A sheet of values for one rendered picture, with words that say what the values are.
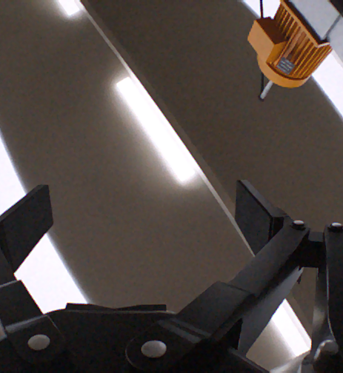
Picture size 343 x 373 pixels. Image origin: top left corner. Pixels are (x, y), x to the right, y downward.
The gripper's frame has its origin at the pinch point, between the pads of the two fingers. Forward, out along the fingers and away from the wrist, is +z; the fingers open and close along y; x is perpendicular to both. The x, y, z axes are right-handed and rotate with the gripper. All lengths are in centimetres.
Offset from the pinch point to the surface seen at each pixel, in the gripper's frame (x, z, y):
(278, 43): 26, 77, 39
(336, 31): 27, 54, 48
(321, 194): -87, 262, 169
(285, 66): 19, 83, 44
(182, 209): -96, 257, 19
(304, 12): 34, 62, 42
